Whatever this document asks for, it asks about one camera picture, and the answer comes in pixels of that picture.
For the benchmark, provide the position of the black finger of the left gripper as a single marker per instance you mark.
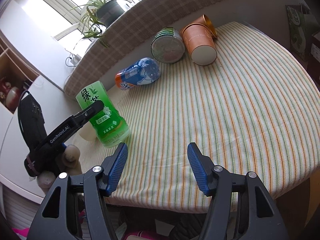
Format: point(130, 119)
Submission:
point(81, 118)

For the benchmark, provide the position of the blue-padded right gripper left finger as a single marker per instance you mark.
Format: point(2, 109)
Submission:
point(58, 214)

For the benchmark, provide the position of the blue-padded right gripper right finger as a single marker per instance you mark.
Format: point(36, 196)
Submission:
point(257, 215)

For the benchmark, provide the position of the green tea bottle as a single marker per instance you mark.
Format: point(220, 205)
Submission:
point(110, 127)

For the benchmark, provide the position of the orange paper cup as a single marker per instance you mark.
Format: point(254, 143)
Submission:
point(199, 43)

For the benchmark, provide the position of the copper metallic cup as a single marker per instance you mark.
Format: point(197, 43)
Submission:
point(204, 20)

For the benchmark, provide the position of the gloved left hand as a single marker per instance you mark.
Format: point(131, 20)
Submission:
point(67, 162)

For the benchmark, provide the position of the red white ornament on shelf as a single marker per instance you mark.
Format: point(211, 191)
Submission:
point(10, 95)

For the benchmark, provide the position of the blue orange soda bottle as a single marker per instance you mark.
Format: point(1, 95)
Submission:
point(144, 72)

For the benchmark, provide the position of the spider plant in pot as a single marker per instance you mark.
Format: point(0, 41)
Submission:
point(96, 16)

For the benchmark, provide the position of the striped table cloth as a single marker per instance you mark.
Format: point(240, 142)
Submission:
point(254, 109)

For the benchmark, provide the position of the green labelled round jar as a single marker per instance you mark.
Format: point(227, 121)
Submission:
point(167, 46)

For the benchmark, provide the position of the plaid windowsill cloth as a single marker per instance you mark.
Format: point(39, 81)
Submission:
point(129, 31)

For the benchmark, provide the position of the green paper shopping bag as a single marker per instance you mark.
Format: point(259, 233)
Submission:
point(302, 24)

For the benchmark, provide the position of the white charger with cable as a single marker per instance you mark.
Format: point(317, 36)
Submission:
point(72, 60)

